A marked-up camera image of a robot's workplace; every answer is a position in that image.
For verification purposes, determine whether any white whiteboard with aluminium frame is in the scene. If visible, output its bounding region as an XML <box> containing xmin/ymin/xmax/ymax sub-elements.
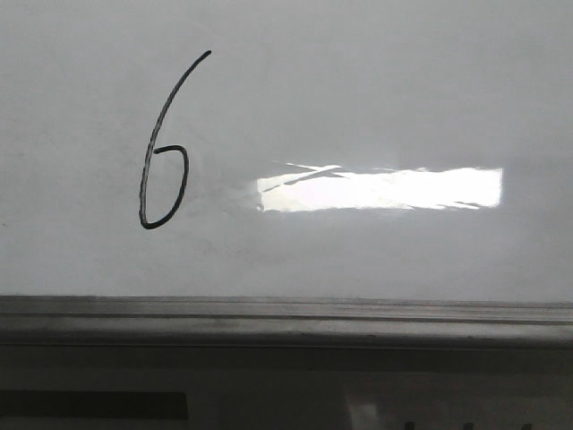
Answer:
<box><xmin>1</xmin><ymin>1</ymin><xmax>572</xmax><ymax>348</ymax></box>

